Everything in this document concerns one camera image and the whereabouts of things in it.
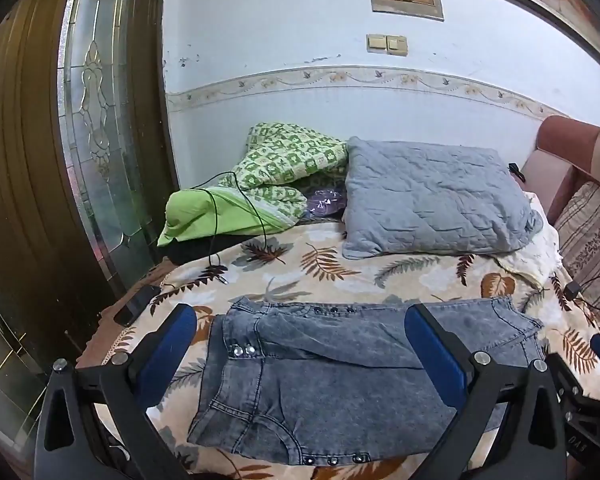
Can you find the black smartphone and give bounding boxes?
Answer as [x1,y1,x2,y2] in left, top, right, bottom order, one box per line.
[113,284,162,327]

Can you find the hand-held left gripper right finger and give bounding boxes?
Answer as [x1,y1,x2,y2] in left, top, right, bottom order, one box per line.
[404,302,568,480]

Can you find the cream bed sheet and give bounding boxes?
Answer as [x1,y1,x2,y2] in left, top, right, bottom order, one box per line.
[495,190,563,291]

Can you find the wooden door with glass pane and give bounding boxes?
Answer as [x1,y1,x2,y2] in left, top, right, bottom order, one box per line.
[0,0,181,441]

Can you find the purple plastic bag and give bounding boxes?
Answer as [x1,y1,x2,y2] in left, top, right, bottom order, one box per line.
[305,186,348,221]

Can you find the leaf print blanket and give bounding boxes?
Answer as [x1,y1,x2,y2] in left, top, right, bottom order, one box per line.
[75,220,600,480]

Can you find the grey-blue denim pants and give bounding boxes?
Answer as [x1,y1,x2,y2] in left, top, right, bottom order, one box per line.
[186,296,548,466]

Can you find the reddish brown sofa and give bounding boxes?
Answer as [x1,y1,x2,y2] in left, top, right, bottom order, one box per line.
[522,115,600,331]

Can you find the striped sofa cushion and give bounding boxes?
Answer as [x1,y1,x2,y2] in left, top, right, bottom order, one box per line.
[555,180,600,311]

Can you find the dark cloth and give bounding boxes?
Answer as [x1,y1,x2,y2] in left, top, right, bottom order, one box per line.
[162,235,261,266]

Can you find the thin black cable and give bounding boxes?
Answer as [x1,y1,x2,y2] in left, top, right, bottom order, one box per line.
[165,171,273,291]

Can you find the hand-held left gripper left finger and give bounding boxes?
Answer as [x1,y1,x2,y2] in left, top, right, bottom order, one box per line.
[32,302,198,480]

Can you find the grey quilted pillow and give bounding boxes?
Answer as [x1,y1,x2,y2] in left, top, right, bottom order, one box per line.
[341,136,545,260]

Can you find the green patterned quilt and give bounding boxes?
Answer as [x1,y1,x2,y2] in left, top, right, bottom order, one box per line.
[157,121,351,248]

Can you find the black charger cable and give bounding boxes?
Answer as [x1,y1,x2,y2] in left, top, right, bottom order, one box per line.
[555,260,600,313]

